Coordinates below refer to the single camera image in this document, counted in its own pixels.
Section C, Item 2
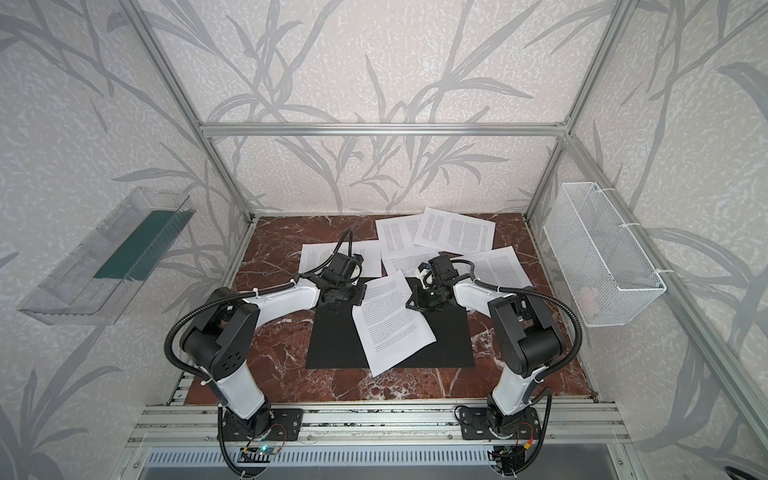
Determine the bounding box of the aluminium cage frame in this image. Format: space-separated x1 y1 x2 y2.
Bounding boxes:
113 0 768 433

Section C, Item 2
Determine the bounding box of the green circuit board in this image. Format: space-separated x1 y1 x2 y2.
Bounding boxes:
238 445 282 464

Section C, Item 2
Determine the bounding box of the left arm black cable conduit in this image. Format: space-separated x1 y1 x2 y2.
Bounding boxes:
163 226 356 385

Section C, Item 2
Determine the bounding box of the white wire mesh basket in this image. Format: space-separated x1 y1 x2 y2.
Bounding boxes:
544 182 666 327

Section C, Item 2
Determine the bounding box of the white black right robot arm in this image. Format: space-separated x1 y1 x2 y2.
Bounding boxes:
406 255 583 421

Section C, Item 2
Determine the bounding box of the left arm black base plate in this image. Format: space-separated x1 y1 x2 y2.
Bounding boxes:
217 408 304 442

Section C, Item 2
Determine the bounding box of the clear plastic wall tray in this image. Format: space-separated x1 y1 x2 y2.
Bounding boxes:
18 187 195 326

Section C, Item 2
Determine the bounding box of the white black file folder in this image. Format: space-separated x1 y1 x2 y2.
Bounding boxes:
305 277 475 369

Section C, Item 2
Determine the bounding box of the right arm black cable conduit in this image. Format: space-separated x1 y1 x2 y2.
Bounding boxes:
446 257 584 385

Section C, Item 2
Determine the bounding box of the printed paper sheet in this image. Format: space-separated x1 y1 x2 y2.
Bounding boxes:
413 207 495 255
382 250 439 277
298 240 382 278
352 270 436 377
375 214 424 260
460 247 531 288

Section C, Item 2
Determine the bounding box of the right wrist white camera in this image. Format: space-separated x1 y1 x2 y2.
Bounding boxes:
417 265 433 289

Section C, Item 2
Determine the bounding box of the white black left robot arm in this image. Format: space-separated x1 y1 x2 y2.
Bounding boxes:
167 253 365 421

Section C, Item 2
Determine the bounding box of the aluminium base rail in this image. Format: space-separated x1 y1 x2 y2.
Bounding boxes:
127 397 631 447

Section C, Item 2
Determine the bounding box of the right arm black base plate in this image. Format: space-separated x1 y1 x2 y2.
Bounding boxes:
453 405 541 443

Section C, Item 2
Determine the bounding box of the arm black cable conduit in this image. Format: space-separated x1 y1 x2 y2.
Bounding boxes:
163 226 356 385
446 257 584 385

